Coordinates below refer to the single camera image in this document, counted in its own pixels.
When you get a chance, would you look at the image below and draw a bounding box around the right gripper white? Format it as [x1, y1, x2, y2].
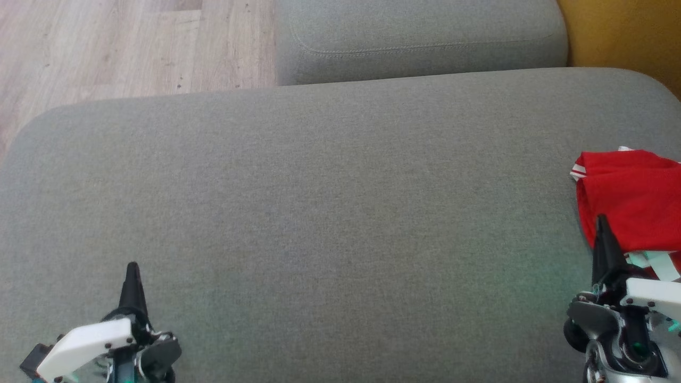
[564, 214, 681, 373]

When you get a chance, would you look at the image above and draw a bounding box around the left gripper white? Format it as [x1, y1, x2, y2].
[36, 262, 182, 383]

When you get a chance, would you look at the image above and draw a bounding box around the red Bulls 23 jersey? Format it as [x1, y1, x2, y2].
[570, 148, 681, 253]

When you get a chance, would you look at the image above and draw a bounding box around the large grey sofa seat cushion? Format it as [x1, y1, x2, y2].
[0, 66, 681, 383]

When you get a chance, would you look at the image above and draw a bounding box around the small grey sofa cushion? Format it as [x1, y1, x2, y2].
[274, 0, 569, 87]

